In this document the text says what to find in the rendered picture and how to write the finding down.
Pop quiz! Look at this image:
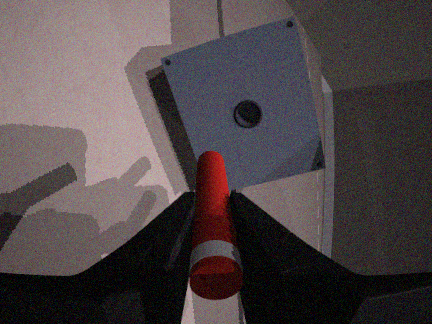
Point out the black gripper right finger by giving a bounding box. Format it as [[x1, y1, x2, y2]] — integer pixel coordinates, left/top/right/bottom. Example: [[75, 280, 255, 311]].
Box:
[[229, 193, 432, 324]]

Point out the dark blue sloped panel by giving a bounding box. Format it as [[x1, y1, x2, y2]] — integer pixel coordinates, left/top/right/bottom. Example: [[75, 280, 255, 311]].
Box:
[[160, 17, 325, 191]]

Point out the red peg with white band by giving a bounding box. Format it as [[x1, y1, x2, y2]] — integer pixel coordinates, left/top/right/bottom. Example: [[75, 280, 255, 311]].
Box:
[[189, 151, 244, 299]]

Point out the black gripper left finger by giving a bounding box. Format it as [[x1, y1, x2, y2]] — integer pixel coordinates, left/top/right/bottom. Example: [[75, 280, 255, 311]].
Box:
[[0, 191, 196, 324]]

